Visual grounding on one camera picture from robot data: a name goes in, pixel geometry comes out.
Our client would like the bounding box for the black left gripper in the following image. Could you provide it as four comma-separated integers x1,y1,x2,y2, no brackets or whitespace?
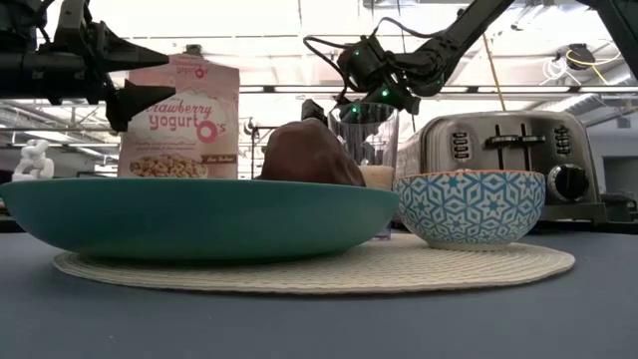
49,0,176,134

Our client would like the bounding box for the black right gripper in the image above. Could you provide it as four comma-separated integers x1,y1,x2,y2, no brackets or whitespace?
301,34,423,161

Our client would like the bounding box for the pink yogurt cereal box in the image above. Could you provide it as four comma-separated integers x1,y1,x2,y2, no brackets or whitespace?
118,53,241,180

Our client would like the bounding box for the clear glass tumbler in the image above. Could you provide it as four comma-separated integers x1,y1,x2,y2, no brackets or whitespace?
327,102,401,241

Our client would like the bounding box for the white plastic figure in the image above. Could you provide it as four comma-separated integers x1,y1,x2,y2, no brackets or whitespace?
10,138,55,183

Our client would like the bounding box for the white woven round placemat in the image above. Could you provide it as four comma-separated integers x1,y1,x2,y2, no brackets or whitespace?
52,232,577,295

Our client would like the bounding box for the green round plate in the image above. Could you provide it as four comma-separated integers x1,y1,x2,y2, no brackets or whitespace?
0,178,400,263

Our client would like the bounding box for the stainless steel toaster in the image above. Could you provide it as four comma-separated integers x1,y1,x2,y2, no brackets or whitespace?
396,110,607,223

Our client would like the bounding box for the black electronics box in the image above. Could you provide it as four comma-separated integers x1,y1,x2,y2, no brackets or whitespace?
600,191,638,223

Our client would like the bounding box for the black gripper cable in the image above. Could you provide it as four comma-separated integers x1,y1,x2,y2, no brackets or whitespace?
302,17,450,106

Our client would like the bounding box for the yellow cable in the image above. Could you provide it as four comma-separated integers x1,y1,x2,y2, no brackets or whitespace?
480,32,507,112

